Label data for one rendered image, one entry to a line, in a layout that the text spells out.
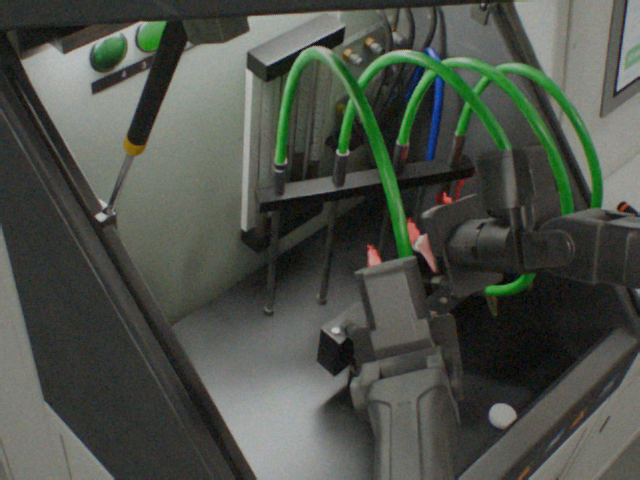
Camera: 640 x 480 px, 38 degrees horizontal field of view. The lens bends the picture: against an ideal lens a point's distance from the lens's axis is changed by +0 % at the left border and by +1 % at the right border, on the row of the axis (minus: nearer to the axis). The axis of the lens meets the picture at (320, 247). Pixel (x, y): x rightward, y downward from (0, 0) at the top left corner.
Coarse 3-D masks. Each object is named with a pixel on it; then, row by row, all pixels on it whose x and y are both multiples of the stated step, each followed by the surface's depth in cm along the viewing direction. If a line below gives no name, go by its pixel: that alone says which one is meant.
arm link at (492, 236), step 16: (512, 208) 90; (496, 224) 93; (512, 224) 90; (528, 224) 91; (480, 240) 94; (496, 240) 92; (512, 240) 91; (480, 256) 95; (496, 256) 92; (512, 256) 91; (496, 272) 95; (512, 272) 92; (528, 272) 92
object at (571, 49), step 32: (544, 0) 124; (576, 0) 125; (608, 0) 131; (544, 32) 126; (576, 32) 128; (608, 32) 135; (544, 64) 129; (576, 64) 132; (576, 96) 136; (608, 128) 148; (608, 160) 152; (608, 416) 161; (608, 448) 195
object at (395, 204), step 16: (320, 48) 100; (304, 64) 106; (336, 64) 96; (288, 80) 111; (352, 80) 94; (288, 96) 113; (352, 96) 93; (288, 112) 116; (368, 112) 92; (288, 128) 119; (368, 128) 92; (384, 144) 91; (384, 160) 91; (384, 176) 90; (400, 208) 90; (400, 224) 90; (400, 240) 90; (400, 256) 91
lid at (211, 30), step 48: (0, 0) 73; (48, 0) 67; (96, 0) 62; (144, 0) 57; (192, 0) 53; (240, 0) 50; (288, 0) 47; (336, 0) 44; (384, 0) 42; (432, 0) 40; (480, 0) 38; (528, 0) 37
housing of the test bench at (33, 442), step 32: (0, 224) 111; (0, 256) 116; (0, 288) 124; (0, 320) 133; (0, 352) 143; (32, 352) 130; (0, 384) 155; (32, 384) 138; (0, 416) 168; (32, 416) 149; (0, 448) 184; (32, 448) 161
